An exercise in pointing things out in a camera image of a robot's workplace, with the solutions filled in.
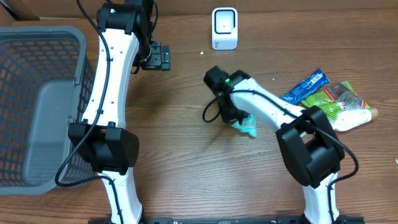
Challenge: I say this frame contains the mint green wipes packet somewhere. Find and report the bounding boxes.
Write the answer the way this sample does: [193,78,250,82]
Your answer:
[232,114,257,138]

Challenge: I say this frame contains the blue snack packet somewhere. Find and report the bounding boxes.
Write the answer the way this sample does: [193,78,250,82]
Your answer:
[280,68,330,105]

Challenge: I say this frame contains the green red snack packet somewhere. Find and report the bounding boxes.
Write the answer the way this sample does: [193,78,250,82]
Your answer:
[301,81,371,120]

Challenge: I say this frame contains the white bamboo cream tube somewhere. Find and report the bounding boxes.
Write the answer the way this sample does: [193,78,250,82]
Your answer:
[329,108,379,132]

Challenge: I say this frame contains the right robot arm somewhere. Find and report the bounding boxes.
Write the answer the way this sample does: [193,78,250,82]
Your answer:
[203,66,345,223]

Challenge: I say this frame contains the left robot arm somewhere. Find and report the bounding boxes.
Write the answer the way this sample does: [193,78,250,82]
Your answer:
[68,1,171,223]

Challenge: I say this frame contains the white barcode scanner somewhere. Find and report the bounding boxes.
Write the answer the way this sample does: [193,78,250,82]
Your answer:
[211,7,238,50]

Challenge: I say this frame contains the grey plastic mesh basket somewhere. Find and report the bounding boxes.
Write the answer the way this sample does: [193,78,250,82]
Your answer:
[1,26,95,195]

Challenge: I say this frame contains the brown cardboard backboard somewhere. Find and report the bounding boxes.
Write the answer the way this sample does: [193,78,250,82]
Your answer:
[2,0,397,20]

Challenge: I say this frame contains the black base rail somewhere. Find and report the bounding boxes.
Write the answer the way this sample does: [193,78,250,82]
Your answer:
[87,215,365,224]

